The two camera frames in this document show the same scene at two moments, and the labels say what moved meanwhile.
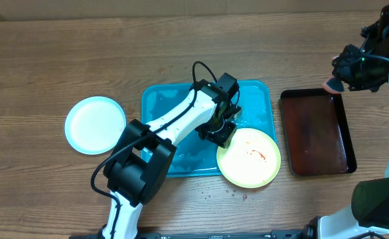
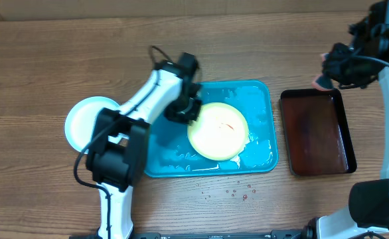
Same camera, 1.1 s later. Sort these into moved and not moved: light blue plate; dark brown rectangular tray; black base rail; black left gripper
Moved: black left gripper
Not moved: light blue plate; black base rail; dark brown rectangular tray
